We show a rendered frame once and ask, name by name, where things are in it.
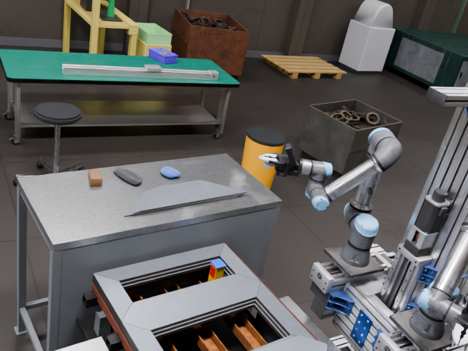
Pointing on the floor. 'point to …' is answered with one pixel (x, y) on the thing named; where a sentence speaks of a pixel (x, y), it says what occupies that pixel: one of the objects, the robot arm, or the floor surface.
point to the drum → (267, 139)
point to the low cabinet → (429, 58)
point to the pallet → (302, 66)
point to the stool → (60, 118)
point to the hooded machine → (368, 38)
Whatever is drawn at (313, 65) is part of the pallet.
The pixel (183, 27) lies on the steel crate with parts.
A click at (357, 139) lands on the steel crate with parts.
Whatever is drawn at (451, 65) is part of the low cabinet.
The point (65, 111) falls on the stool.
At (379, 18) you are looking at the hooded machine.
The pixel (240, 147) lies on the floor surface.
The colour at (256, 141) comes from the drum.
